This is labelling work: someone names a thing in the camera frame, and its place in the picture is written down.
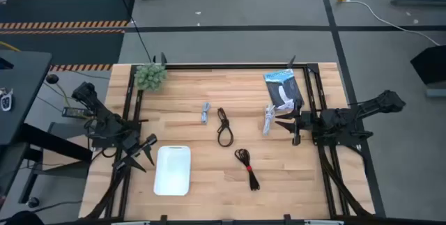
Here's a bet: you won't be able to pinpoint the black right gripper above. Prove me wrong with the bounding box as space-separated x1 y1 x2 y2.
274 98 317 146

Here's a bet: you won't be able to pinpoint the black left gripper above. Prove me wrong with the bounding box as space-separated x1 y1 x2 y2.
111 133 158 173

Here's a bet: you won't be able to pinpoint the white USB-C cable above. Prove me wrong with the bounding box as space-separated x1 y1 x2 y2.
262 104 277 137

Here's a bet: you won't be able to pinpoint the black cable with red tie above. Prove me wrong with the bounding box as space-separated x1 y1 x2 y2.
233 148 261 192

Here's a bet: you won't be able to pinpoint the black looped USB-C cable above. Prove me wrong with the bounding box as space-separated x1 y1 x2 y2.
216 107 235 148

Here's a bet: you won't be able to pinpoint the light blue USB-C cable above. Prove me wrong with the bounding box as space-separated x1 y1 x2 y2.
200 101 212 125

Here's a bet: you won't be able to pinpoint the white plastic tray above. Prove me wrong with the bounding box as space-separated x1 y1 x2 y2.
153 145 192 196

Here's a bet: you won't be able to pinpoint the black power supply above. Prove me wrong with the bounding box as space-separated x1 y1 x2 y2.
61 106 94 119

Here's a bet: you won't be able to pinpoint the green potted plant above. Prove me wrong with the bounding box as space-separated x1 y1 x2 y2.
134 63 168 92

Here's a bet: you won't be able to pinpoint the black desk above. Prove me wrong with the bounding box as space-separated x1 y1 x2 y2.
0 49 94 205

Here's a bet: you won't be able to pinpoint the white device on desk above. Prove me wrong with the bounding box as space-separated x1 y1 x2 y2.
0 87 15 112

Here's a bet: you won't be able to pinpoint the black box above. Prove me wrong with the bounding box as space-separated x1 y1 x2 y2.
410 45 446 86

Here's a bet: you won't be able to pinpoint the black floor mat hazard stripes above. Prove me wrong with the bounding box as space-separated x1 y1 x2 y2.
0 0 136 72

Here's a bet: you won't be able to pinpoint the black aluminium table frame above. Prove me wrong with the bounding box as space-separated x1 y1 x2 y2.
83 53 377 221

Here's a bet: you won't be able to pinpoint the long black floor cable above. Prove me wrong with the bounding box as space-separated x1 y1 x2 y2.
110 0 155 63

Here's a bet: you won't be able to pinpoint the white floor cable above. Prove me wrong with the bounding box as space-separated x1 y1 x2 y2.
344 0 442 47

